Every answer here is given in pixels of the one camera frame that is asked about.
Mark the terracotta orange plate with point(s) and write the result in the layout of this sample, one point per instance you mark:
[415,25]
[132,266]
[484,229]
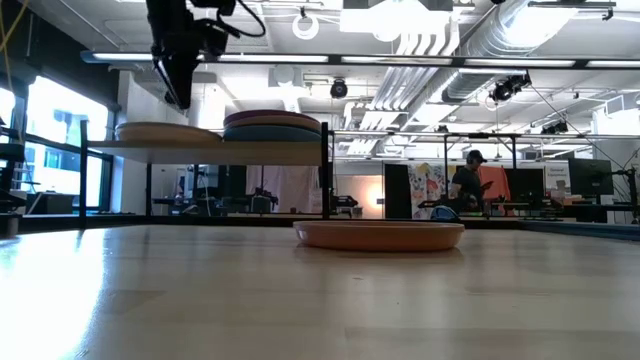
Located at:
[378,237]

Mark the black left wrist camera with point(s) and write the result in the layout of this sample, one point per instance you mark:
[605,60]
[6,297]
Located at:
[215,40]

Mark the person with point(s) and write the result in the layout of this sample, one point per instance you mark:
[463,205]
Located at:
[467,182]

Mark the dark background desk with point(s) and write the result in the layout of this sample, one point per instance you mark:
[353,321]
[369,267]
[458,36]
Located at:
[600,212]

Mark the silver ventilation duct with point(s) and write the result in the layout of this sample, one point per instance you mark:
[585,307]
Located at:
[495,45]

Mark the purple plate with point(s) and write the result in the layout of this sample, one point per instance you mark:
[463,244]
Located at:
[265,113]

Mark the blue rounded object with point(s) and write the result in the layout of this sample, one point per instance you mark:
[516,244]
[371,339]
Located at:
[444,213]

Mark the wooden shelf with black legs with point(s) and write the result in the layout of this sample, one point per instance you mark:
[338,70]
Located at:
[200,152]

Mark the black standing panel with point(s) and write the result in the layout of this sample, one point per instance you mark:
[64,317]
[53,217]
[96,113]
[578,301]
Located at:
[396,190]

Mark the pale peach plate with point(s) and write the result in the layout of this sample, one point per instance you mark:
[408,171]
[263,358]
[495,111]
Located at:
[165,134]

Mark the white curtain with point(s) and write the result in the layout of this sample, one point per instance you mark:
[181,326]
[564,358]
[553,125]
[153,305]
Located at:
[290,187]

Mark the black ceiling spotlight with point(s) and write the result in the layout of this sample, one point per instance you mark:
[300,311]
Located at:
[505,90]
[338,88]

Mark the white round ceiling fixture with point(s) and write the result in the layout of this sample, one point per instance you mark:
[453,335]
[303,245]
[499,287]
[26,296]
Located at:
[295,28]

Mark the orange hanging cloth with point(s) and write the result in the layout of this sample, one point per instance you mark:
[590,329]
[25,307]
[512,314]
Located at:
[500,182]

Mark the blue plate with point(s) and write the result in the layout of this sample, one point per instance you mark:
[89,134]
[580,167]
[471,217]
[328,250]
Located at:
[270,135]

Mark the black computer monitor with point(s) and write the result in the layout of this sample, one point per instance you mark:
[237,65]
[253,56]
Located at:
[590,177]

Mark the floral hanging cloth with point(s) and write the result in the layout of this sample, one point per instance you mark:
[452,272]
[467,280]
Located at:
[427,187]

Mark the large window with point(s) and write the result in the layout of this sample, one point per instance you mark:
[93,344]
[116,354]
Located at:
[60,150]

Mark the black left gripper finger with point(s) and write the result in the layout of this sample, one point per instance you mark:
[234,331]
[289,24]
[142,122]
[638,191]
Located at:
[165,80]
[184,80]

